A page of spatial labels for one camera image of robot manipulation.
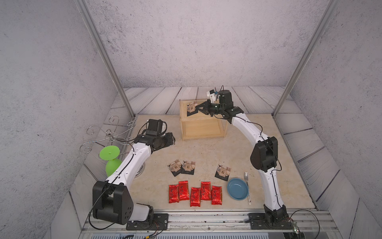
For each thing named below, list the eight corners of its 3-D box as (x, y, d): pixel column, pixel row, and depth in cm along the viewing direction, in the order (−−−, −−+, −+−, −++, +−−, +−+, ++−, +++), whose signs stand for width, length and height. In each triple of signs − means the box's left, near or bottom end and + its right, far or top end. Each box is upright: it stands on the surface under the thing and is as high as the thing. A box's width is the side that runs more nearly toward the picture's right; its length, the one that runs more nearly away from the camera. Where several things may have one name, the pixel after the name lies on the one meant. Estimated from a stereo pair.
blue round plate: (228, 200, 81) (228, 199, 79) (225, 179, 88) (226, 178, 87) (249, 200, 81) (251, 199, 79) (245, 179, 88) (246, 177, 87)
